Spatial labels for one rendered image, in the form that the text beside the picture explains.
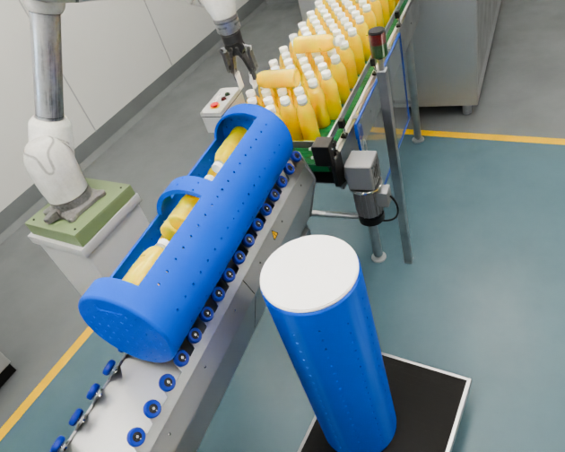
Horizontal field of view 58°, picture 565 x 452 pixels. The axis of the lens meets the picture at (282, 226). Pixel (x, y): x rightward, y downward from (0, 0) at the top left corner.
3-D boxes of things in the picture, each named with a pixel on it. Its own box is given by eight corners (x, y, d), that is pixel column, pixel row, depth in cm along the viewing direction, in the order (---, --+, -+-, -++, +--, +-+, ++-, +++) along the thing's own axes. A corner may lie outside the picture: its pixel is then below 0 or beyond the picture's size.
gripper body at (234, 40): (215, 37, 188) (223, 60, 194) (235, 34, 184) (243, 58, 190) (224, 27, 192) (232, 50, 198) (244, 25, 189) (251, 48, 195)
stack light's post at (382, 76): (404, 263, 269) (375, 72, 198) (405, 257, 272) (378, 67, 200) (412, 264, 267) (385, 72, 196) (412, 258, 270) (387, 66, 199)
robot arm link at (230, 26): (230, 20, 180) (235, 36, 184) (240, 9, 185) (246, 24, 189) (208, 22, 184) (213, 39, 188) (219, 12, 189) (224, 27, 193)
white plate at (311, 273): (372, 290, 129) (373, 293, 130) (342, 222, 150) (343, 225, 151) (268, 324, 130) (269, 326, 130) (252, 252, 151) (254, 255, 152)
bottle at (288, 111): (303, 134, 216) (292, 95, 204) (306, 143, 210) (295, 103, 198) (287, 139, 216) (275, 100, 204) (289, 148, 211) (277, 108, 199)
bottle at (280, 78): (291, 85, 200) (251, 87, 209) (299, 88, 206) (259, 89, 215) (292, 66, 199) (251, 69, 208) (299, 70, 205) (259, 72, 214)
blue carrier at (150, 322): (108, 352, 148) (56, 290, 129) (235, 165, 203) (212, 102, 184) (189, 373, 136) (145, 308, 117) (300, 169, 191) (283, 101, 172)
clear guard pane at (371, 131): (372, 213, 235) (355, 125, 204) (408, 118, 284) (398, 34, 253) (373, 213, 235) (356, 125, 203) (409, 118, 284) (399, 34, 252)
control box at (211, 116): (207, 133, 218) (199, 112, 211) (228, 107, 230) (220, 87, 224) (228, 133, 214) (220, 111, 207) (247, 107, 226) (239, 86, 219)
